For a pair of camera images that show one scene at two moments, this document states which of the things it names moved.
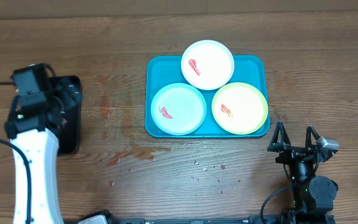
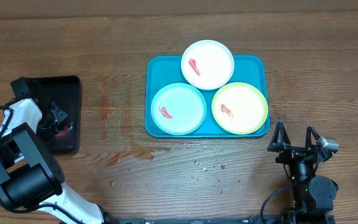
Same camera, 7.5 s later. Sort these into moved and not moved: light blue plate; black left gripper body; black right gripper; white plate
Moved: black left gripper body
Not moved: white plate; light blue plate; black right gripper
